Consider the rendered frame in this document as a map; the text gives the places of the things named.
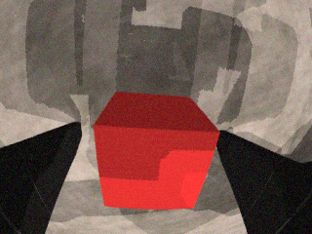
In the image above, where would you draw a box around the red block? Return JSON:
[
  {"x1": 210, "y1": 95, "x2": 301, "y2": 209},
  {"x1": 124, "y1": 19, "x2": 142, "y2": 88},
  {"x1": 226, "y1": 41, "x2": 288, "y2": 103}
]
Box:
[{"x1": 94, "y1": 91, "x2": 219, "y2": 210}]

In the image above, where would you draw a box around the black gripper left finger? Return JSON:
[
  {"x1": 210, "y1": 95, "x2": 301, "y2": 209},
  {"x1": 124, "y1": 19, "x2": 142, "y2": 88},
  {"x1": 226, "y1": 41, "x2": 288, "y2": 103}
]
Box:
[{"x1": 0, "y1": 121, "x2": 82, "y2": 234}]

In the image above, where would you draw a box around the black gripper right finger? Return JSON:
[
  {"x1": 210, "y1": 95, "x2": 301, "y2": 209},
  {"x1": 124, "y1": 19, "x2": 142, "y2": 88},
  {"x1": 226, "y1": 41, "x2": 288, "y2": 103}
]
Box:
[{"x1": 217, "y1": 130, "x2": 312, "y2": 234}]

